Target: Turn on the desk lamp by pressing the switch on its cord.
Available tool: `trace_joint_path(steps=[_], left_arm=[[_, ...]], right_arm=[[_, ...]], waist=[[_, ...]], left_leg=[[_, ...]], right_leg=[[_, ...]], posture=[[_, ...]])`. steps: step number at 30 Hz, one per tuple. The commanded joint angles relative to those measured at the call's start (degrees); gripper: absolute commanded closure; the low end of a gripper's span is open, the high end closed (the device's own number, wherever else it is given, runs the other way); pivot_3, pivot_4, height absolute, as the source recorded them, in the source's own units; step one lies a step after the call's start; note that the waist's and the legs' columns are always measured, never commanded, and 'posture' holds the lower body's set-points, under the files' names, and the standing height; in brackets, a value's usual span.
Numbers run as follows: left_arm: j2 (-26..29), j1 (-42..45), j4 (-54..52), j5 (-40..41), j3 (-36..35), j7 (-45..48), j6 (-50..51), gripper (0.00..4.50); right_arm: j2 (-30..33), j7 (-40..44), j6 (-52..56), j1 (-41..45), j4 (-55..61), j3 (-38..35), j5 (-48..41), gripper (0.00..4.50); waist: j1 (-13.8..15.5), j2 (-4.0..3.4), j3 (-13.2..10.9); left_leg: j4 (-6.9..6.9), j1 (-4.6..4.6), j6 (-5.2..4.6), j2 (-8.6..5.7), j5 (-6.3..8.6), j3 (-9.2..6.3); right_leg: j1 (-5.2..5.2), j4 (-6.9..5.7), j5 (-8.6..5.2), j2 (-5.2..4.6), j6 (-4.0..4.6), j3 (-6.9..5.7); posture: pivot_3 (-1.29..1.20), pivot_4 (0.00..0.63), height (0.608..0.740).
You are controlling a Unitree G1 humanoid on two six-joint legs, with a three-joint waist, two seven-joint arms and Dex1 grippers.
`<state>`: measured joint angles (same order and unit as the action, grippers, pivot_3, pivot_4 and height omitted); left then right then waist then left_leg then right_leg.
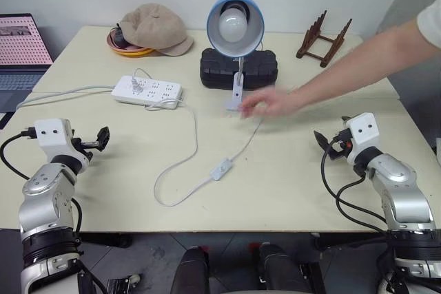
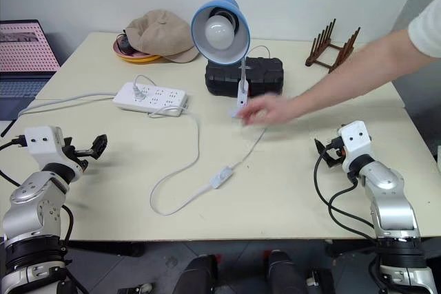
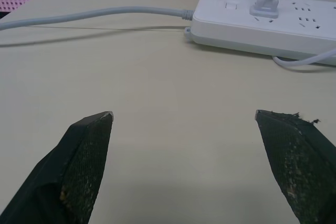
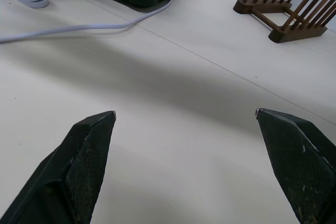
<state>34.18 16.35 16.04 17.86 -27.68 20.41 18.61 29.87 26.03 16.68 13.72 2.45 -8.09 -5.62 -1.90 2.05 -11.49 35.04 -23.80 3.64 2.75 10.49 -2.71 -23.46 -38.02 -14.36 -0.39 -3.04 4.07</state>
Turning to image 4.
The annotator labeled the brown wooden slatted rack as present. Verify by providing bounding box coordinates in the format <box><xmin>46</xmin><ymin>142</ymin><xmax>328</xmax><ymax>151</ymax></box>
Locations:
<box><xmin>233</xmin><ymin>0</ymin><xmax>336</xmax><ymax>44</ymax></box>

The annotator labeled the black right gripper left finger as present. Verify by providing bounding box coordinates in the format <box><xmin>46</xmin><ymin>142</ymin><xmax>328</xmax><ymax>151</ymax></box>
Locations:
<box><xmin>0</xmin><ymin>110</ymin><xmax>117</xmax><ymax>224</ymax></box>

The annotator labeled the white cable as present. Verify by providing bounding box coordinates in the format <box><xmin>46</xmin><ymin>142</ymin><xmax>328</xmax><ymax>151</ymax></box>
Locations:
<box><xmin>0</xmin><ymin>0</ymin><xmax>181</xmax><ymax>44</ymax></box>

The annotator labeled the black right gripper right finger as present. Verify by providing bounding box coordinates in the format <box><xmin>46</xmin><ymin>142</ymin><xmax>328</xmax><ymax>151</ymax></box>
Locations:
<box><xmin>255</xmin><ymin>108</ymin><xmax>336</xmax><ymax>224</ymax></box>

